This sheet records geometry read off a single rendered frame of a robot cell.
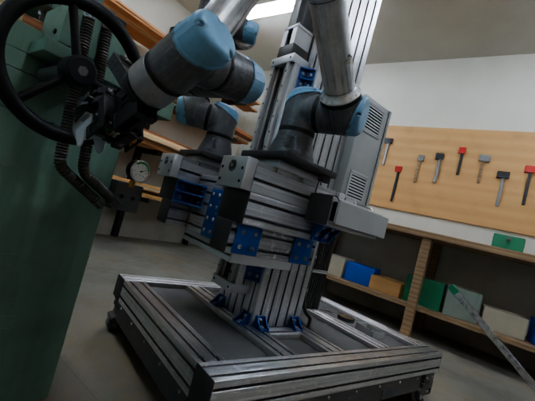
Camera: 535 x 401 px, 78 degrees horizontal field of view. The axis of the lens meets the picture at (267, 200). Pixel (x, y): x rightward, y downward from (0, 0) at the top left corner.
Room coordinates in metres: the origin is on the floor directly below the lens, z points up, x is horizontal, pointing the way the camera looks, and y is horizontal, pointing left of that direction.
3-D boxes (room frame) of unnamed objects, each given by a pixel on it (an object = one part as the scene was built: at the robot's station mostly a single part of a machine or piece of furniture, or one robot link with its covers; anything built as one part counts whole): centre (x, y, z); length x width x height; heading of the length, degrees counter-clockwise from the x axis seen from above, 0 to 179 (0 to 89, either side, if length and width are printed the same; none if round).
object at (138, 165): (0.94, 0.37, 0.65); 0.06 x 0.04 x 0.08; 143
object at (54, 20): (0.78, 0.52, 0.91); 0.15 x 0.14 x 0.09; 143
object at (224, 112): (1.44, 0.28, 0.98); 0.13 x 0.12 x 0.14; 97
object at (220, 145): (1.44, 0.27, 0.87); 0.15 x 0.15 x 0.10
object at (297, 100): (1.05, -0.04, 0.98); 0.13 x 0.12 x 0.14; 59
